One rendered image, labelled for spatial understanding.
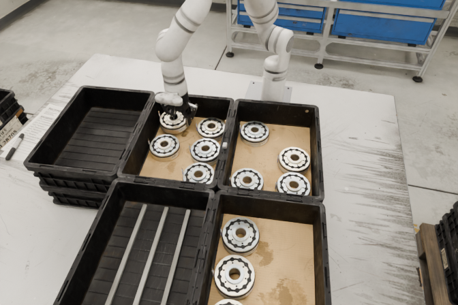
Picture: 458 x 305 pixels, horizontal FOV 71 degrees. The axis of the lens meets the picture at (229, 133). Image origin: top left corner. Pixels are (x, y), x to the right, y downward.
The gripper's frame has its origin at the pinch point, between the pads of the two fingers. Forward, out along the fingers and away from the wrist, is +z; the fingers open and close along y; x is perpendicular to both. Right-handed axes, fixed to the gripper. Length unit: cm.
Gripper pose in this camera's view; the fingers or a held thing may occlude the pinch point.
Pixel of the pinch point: (181, 120)
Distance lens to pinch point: 118.6
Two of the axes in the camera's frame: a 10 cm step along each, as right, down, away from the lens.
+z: 0.2, 6.8, 7.3
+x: -2.6, 7.1, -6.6
